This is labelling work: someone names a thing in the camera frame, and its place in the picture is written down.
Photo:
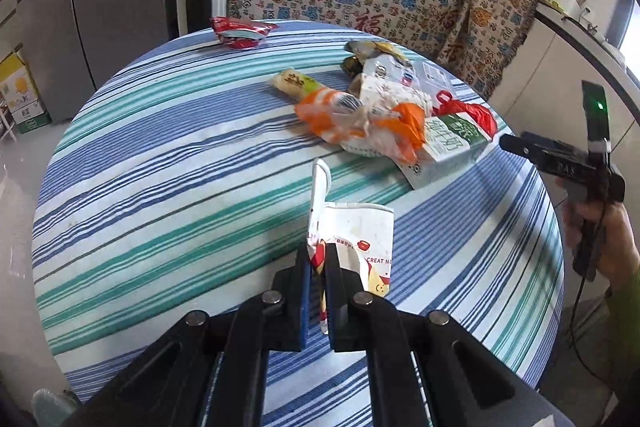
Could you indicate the white kitchen counter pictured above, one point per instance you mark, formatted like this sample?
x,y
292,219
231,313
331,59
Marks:
x,y
550,67

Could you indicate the dark gold foil wrapper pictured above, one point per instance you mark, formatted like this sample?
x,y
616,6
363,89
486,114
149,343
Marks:
x,y
360,52

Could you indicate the white snack wrapper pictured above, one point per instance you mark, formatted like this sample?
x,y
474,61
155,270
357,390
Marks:
x,y
360,227

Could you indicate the grey refrigerator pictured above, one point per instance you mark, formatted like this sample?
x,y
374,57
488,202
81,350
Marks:
x,y
110,7

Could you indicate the green and white stick wrapper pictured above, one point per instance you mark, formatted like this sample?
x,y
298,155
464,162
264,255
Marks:
x,y
295,83

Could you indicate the person's right forearm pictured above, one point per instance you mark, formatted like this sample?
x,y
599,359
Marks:
x,y
625,347

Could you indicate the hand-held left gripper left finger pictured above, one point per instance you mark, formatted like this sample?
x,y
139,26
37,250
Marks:
x,y
304,302

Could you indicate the green and white milk carton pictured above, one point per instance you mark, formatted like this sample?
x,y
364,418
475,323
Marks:
x,y
445,142

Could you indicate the red snack wrapper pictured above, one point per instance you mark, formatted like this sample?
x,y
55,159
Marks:
x,y
240,32

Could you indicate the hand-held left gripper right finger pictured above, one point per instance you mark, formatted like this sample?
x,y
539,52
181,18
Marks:
x,y
334,302

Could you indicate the person's right hand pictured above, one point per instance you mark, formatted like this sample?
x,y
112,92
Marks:
x,y
620,237

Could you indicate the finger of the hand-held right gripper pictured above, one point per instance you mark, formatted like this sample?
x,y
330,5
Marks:
x,y
530,152

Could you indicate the red plastic bag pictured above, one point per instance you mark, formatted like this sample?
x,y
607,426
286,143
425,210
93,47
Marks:
x,y
475,112

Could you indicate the clear plastic box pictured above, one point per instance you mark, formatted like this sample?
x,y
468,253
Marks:
x,y
430,77

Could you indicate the yellow and green cardboard box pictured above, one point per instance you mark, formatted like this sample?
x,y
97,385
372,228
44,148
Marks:
x,y
20,92

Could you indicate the orange plastic bag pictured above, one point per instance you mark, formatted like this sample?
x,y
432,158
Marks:
x,y
320,112

